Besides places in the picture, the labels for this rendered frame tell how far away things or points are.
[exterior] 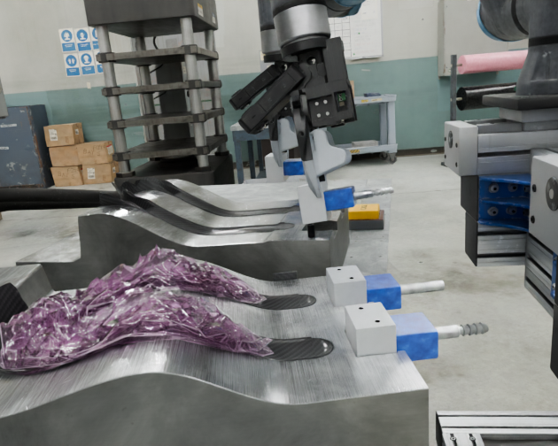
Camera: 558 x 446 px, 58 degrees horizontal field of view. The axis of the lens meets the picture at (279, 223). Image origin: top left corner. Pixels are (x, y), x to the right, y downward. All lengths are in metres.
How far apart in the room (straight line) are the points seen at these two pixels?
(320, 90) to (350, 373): 0.40
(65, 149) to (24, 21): 1.81
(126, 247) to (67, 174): 6.80
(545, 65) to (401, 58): 6.23
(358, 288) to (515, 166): 0.53
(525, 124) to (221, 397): 0.77
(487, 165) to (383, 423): 0.66
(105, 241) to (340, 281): 0.38
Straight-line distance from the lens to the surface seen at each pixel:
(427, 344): 0.49
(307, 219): 0.72
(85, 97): 7.77
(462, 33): 7.09
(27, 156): 7.65
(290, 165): 1.01
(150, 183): 0.92
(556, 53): 1.04
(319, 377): 0.44
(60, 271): 0.86
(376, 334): 0.47
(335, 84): 0.70
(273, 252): 0.70
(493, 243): 1.05
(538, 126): 1.03
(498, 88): 6.35
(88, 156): 7.43
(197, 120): 4.62
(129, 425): 0.43
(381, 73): 7.20
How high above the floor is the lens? 1.09
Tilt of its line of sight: 15 degrees down
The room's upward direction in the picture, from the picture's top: 5 degrees counter-clockwise
